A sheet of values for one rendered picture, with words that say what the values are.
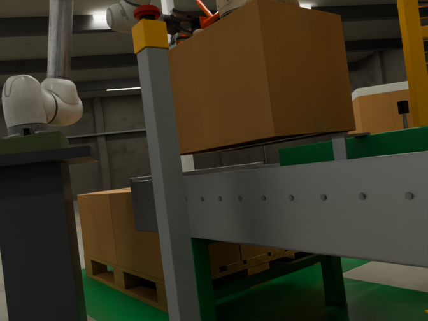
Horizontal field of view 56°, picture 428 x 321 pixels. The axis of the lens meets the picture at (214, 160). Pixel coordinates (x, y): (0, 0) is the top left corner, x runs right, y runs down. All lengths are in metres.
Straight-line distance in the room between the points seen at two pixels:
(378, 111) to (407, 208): 2.20
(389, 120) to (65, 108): 2.04
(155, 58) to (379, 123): 2.10
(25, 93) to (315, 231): 1.31
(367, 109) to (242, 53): 1.78
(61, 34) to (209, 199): 1.15
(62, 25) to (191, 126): 0.84
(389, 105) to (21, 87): 2.22
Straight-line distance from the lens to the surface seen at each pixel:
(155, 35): 1.07
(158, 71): 1.05
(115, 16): 1.58
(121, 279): 2.33
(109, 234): 2.39
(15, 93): 1.81
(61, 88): 1.94
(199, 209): 1.21
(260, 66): 1.19
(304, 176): 0.88
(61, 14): 2.03
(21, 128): 1.77
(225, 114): 1.30
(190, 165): 5.36
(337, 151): 0.85
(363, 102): 2.92
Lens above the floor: 0.61
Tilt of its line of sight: 1 degrees up
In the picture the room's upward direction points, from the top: 7 degrees counter-clockwise
